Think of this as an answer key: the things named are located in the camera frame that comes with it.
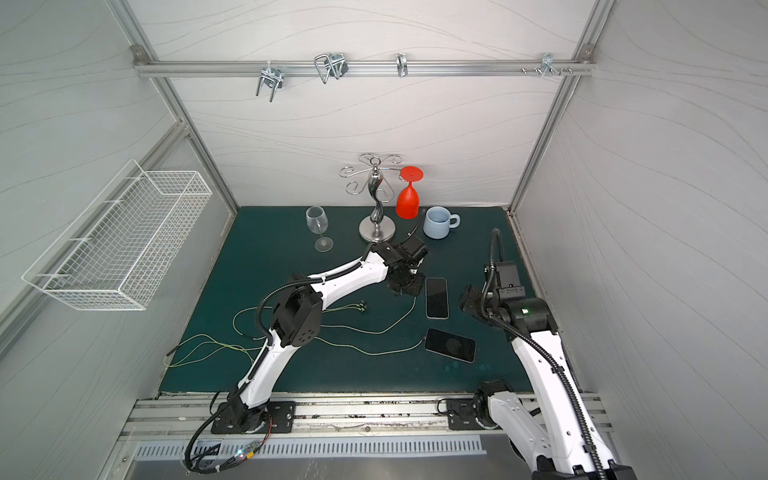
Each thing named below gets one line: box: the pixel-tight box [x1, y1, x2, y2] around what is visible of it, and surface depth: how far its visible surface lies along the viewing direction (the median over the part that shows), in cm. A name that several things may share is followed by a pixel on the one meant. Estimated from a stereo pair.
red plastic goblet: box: [396, 166, 424, 220], surface depth 98 cm
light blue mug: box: [423, 205, 461, 240], surface depth 112 cm
